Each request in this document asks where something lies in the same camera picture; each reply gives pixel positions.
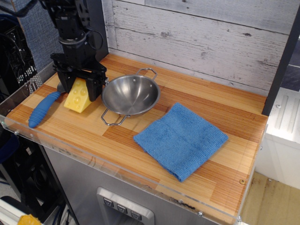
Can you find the dark vertical post right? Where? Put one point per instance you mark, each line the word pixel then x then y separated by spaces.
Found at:
pixel 283 64

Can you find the spoon with blue handle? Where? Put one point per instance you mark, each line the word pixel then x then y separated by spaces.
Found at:
pixel 40 111

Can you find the silver dispenser panel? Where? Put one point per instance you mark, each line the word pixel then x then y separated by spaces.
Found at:
pixel 115 208

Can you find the yellow object with black mesh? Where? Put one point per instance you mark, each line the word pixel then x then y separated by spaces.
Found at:
pixel 28 220

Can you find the blue folded towel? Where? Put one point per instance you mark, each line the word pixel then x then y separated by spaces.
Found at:
pixel 181 141

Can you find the yellow cheese wedge toy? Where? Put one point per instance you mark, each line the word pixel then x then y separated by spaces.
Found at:
pixel 78 98

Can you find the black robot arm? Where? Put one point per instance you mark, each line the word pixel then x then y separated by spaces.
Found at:
pixel 82 35

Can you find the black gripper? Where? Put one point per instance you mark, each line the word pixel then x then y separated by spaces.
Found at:
pixel 72 64

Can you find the black plastic crate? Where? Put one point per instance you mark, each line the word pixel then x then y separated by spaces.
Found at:
pixel 16 62

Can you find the steel bowl with handles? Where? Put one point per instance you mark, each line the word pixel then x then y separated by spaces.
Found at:
pixel 131 95

